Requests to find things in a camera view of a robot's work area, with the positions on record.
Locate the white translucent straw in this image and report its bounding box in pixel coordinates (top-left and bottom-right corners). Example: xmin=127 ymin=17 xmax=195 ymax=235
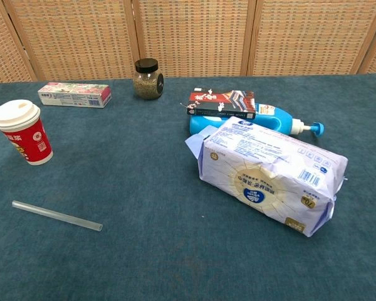
xmin=12 ymin=200 xmax=103 ymax=232

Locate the red paper cup white lid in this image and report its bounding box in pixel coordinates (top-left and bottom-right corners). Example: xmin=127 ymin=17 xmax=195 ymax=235
xmin=0 ymin=99 xmax=54 ymax=166

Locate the pink white toothpaste box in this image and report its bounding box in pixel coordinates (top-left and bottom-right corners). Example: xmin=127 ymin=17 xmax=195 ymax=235
xmin=37 ymin=82 xmax=113 ymax=109

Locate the woven bamboo folding screen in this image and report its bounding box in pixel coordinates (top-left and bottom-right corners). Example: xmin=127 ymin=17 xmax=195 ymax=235
xmin=0 ymin=0 xmax=376 ymax=86

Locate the white wet wipes pack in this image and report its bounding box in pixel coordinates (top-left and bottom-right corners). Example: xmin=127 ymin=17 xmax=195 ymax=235
xmin=184 ymin=116 xmax=349 ymax=238

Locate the blue pump detergent bottle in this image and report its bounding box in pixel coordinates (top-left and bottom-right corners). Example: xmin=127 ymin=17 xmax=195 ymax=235
xmin=189 ymin=102 xmax=326 ymax=137

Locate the red black book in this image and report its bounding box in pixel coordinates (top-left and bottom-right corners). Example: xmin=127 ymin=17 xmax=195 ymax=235
xmin=179 ymin=88 xmax=257 ymax=120

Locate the glass jar black lid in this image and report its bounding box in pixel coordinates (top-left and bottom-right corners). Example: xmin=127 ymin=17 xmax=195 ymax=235
xmin=132 ymin=58 xmax=165 ymax=101

